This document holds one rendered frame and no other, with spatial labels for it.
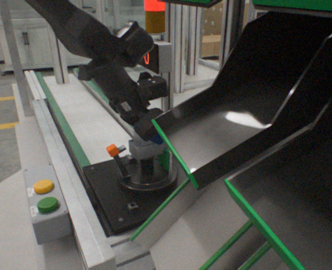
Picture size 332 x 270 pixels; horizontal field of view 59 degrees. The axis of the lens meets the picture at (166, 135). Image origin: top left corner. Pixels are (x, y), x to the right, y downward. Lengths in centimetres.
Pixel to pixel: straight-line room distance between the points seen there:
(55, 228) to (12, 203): 25
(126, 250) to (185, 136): 26
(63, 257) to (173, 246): 30
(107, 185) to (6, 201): 32
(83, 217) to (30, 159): 48
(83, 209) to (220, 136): 38
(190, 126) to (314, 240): 20
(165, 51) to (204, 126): 41
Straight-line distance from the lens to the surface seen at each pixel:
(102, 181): 69
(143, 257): 57
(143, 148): 61
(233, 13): 40
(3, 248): 76
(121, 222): 58
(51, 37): 159
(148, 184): 63
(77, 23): 48
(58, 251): 71
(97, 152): 92
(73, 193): 70
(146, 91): 56
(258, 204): 27
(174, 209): 46
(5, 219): 84
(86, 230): 59
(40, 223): 64
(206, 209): 45
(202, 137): 34
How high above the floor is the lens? 136
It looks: 27 degrees down
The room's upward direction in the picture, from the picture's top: straight up
